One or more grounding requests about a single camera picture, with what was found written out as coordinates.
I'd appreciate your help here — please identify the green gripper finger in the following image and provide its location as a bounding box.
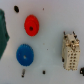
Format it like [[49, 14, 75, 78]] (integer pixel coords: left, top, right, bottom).
[[0, 9, 9, 59]]

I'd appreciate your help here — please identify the blue gear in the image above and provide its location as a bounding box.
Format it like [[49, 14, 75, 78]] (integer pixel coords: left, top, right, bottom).
[[16, 44, 34, 66]]

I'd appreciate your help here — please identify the red gear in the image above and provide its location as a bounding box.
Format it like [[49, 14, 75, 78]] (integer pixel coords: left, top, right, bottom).
[[24, 15, 39, 36]]

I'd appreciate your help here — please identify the beige electrical connector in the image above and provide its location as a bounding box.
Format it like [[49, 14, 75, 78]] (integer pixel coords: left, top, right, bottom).
[[62, 33, 80, 70]]

